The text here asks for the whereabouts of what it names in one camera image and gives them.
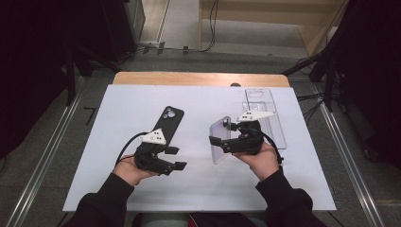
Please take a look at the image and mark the black floor cables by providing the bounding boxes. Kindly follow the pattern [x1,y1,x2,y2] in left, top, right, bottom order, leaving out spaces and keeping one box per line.
[296,92,329,125]

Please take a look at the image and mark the right hand-held gripper cable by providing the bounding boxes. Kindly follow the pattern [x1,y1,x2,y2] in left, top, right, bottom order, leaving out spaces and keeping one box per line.
[261,131,285,166]

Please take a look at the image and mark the clear plastic box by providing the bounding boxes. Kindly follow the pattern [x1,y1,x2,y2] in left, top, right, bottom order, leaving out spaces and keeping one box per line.
[240,100,288,151]

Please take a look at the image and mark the black phone case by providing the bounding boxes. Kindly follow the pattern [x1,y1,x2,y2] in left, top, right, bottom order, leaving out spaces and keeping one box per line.
[151,105,185,148]

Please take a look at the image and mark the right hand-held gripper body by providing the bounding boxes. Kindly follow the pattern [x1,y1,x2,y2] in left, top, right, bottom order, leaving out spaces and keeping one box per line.
[220,111,279,155]

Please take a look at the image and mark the black equipment cabinet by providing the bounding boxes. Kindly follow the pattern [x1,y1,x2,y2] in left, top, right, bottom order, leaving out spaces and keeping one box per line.
[100,0,147,62]

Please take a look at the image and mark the left hand-held gripper cable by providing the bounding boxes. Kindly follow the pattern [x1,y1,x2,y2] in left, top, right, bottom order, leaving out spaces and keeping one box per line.
[114,131,151,166]

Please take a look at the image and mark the hanging black cables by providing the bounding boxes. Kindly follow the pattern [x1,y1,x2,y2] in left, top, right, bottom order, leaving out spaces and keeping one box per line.
[198,0,220,53]

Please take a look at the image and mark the black stand legs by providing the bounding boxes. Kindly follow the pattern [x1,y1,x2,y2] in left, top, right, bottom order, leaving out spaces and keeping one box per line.
[282,0,352,112]
[64,45,123,107]

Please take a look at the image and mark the clear transparent phone case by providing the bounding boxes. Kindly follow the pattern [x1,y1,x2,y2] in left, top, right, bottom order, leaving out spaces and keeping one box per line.
[244,88,278,115]

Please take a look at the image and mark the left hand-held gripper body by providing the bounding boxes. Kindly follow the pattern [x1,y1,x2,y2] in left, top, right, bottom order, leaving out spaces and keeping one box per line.
[133,128,178,177]

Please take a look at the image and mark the person's right hand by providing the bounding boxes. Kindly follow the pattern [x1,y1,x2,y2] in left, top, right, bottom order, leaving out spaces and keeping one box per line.
[233,141,282,183]

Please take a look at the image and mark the metal floor rail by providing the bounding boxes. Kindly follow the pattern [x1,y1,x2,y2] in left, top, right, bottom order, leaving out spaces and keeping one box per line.
[6,94,83,227]
[317,101,386,227]

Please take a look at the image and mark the hand-held gripper cable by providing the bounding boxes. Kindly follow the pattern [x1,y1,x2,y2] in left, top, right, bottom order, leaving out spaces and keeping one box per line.
[114,131,151,166]
[261,131,285,166]

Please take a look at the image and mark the person's left hand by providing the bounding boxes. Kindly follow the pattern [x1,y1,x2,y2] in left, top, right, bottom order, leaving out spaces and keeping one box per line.
[113,153,159,187]

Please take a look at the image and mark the black curtain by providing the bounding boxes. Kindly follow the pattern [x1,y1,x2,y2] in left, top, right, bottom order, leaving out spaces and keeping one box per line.
[330,0,401,171]
[0,0,106,159]

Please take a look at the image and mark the iridescent translucent phone case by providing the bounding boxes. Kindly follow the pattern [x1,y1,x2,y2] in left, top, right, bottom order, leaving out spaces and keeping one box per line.
[209,115,234,166]

